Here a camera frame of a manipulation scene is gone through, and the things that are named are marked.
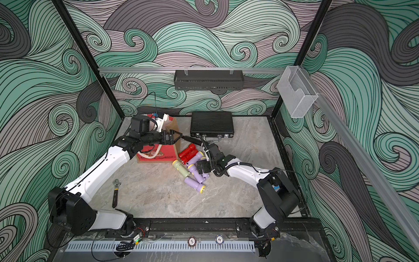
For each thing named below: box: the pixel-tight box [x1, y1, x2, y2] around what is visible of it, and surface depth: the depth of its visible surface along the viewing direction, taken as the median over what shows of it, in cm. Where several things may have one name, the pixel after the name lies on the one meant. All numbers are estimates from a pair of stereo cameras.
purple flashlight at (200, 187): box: [184, 177, 206, 194], surface depth 87 cm
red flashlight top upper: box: [178, 143, 196, 158], surface depth 101 cm
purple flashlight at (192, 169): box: [187, 163, 205, 184], surface depth 91 cm
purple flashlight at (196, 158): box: [186, 151, 205, 166], surface depth 97 cm
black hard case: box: [190, 111, 235, 139], surface depth 112 cm
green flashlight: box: [172, 159, 191, 178], surface depth 92 cm
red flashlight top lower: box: [178, 145, 199, 165], surface depth 97 cm
